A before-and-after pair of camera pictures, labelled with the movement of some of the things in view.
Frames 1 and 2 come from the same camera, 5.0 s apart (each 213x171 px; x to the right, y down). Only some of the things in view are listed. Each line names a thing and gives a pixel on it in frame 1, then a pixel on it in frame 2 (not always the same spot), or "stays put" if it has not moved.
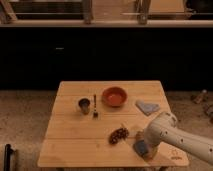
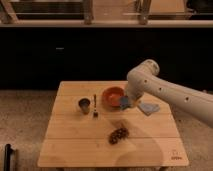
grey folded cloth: (147, 108) stays put
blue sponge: (141, 147) -> (124, 101)
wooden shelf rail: (106, 23) stays put
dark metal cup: (84, 104) stays put
